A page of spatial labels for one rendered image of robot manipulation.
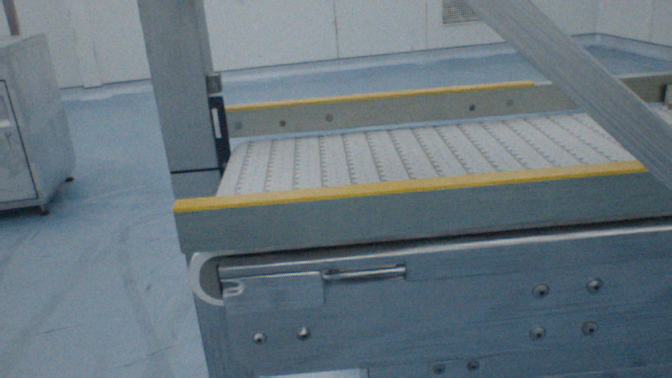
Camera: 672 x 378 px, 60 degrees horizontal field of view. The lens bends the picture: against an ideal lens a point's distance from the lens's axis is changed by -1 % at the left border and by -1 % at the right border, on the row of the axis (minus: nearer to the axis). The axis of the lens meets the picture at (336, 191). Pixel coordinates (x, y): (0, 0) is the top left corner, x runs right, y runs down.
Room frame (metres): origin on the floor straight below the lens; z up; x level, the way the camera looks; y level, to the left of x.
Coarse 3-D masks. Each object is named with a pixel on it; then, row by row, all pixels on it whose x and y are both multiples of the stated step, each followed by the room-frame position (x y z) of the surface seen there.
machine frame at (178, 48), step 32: (160, 0) 0.64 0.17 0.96; (192, 0) 0.64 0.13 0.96; (160, 32) 0.64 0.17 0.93; (192, 32) 0.64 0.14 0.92; (160, 64) 0.64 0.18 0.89; (192, 64) 0.64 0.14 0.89; (160, 96) 0.64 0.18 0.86; (192, 96) 0.64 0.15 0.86; (192, 128) 0.64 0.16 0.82; (192, 160) 0.64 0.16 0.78; (192, 192) 0.64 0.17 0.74; (192, 256) 0.64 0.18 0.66; (224, 320) 0.64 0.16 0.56; (224, 352) 0.64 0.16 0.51
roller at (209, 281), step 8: (216, 256) 0.37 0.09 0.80; (224, 256) 0.37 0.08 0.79; (232, 256) 0.37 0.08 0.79; (240, 256) 0.38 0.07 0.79; (208, 264) 0.36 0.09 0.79; (216, 264) 0.36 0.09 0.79; (200, 272) 0.37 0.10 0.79; (208, 272) 0.36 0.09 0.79; (216, 272) 0.36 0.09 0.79; (200, 280) 0.36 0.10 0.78; (208, 280) 0.36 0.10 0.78; (216, 280) 0.36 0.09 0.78; (208, 288) 0.36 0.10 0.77; (216, 288) 0.36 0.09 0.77; (216, 296) 0.36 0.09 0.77
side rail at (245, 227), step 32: (416, 192) 0.36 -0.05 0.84; (448, 192) 0.36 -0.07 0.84; (480, 192) 0.36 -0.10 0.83; (512, 192) 0.36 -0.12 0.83; (544, 192) 0.36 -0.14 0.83; (576, 192) 0.36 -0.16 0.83; (608, 192) 0.36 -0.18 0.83; (640, 192) 0.36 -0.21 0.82; (192, 224) 0.35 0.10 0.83; (224, 224) 0.35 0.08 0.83; (256, 224) 0.35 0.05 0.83; (288, 224) 0.35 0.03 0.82; (320, 224) 0.35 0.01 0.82; (352, 224) 0.36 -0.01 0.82; (384, 224) 0.36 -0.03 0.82; (416, 224) 0.36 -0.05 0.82; (448, 224) 0.36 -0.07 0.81; (480, 224) 0.36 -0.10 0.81; (512, 224) 0.36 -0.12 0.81
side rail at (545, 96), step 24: (408, 96) 0.63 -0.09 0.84; (432, 96) 0.63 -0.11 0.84; (456, 96) 0.63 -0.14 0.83; (480, 96) 0.63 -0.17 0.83; (504, 96) 0.63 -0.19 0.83; (528, 96) 0.63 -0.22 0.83; (552, 96) 0.63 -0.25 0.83; (648, 96) 0.63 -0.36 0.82; (240, 120) 0.62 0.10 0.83; (264, 120) 0.63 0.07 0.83; (288, 120) 0.63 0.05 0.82; (312, 120) 0.63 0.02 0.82; (336, 120) 0.63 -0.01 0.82; (360, 120) 0.63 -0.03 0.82; (384, 120) 0.63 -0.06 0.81; (408, 120) 0.63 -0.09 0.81; (432, 120) 0.63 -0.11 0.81
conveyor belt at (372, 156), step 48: (240, 144) 0.62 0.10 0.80; (288, 144) 0.60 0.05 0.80; (336, 144) 0.58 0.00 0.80; (384, 144) 0.57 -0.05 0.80; (432, 144) 0.56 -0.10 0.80; (480, 144) 0.55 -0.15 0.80; (528, 144) 0.54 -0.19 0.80; (576, 144) 0.52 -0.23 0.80; (240, 192) 0.47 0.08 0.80; (336, 240) 0.37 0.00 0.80; (384, 240) 0.37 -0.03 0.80; (192, 288) 0.37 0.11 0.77
